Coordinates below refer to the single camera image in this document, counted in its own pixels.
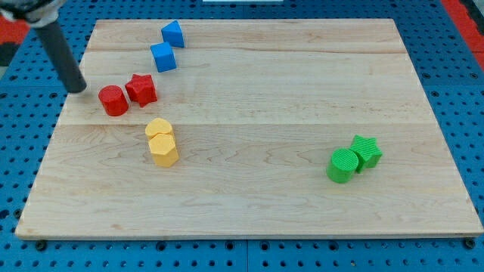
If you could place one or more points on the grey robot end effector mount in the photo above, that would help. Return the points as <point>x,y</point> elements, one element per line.
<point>36,13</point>

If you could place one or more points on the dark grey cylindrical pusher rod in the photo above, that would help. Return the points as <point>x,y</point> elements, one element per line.
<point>59,52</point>

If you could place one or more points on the red cylinder block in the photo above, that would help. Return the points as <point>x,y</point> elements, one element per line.
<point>113,100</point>

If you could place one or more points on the red star block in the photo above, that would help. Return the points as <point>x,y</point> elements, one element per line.
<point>141,89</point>

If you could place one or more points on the blue cube block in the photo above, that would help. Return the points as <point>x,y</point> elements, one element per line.
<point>163,56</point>

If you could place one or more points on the yellow heart block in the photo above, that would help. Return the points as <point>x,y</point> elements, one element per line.
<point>158,126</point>

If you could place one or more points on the blue triangle block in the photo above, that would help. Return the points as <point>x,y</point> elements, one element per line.
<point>172,33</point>

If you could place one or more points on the yellow hexagon block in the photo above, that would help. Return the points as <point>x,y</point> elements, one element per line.
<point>163,150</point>

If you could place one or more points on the light wooden board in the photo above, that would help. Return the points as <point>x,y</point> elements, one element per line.
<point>257,108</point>

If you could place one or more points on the green cylinder block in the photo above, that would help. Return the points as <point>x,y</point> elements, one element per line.
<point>342,165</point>

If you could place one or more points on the green star block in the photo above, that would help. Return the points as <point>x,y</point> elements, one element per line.
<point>367,151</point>

